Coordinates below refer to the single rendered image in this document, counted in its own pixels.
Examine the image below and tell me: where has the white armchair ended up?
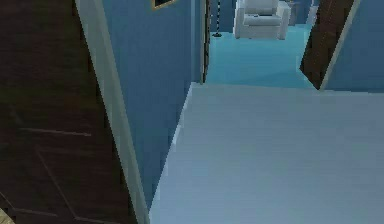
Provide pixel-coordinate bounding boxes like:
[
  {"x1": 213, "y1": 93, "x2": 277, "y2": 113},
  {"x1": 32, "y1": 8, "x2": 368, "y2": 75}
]
[{"x1": 232, "y1": 0, "x2": 292, "y2": 41}]

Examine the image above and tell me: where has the gold framed wall picture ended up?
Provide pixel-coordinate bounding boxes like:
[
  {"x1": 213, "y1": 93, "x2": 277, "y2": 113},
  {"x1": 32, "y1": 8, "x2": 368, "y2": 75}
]
[{"x1": 151, "y1": 0, "x2": 178, "y2": 11}]

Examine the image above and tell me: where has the dark brown room door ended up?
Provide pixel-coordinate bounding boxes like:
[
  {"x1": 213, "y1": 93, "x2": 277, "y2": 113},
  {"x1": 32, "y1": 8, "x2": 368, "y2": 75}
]
[
  {"x1": 0, "y1": 0, "x2": 139, "y2": 224},
  {"x1": 299, "y1": 0, "x2": 356, "y2": 90},
  {"x1": 201, "y1": 0, "x2": 212, "y2": 84}
]

